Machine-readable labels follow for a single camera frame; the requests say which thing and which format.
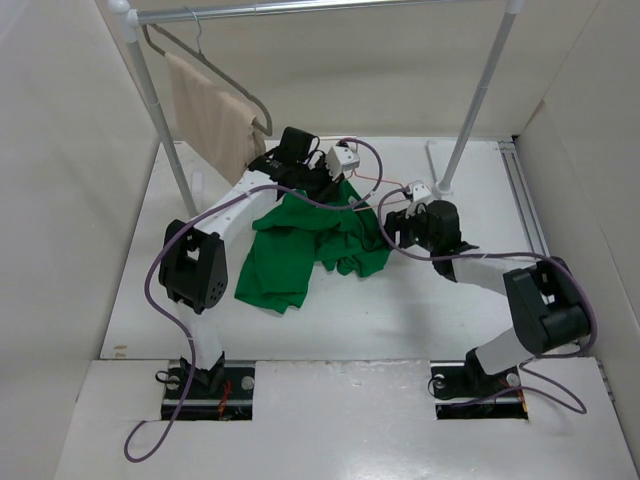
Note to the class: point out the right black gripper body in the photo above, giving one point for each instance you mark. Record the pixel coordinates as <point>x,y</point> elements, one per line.
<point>413,229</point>

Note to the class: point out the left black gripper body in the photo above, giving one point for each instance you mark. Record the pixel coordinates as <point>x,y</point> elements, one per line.
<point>316,182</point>

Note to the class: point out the pink wire hanger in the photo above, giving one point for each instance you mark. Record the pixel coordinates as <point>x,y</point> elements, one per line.
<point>363,183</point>

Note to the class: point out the green t shirt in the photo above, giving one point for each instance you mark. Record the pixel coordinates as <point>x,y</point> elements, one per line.
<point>295,236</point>

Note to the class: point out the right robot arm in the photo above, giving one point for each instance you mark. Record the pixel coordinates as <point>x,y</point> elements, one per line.
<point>547,306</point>

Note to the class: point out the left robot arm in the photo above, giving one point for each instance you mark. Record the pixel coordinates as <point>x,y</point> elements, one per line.
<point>192,265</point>

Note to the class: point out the grey plastic hanger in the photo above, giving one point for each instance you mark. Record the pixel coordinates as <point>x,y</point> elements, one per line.
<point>198,55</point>

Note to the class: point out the beige ribbed garment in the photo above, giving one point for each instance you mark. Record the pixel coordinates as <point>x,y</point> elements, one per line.
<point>220,128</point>

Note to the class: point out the metal clothes rack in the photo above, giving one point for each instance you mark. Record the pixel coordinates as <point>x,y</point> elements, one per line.
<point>130,20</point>

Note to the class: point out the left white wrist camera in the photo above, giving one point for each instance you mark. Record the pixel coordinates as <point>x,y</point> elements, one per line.
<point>341,160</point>

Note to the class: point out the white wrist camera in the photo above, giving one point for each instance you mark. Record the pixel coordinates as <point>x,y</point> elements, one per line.
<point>419,197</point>
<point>341,160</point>

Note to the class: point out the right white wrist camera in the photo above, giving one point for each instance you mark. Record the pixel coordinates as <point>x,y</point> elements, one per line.
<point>419,197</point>

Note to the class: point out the aluminium rail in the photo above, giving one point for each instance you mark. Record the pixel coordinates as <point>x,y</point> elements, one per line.
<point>524,203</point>

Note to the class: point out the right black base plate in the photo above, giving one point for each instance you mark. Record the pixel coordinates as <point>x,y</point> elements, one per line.
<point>458,398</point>

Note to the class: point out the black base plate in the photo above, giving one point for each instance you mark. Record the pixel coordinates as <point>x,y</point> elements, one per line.
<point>224,393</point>
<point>458,398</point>

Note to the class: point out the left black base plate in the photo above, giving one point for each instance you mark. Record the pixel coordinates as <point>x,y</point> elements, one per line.
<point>224,393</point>

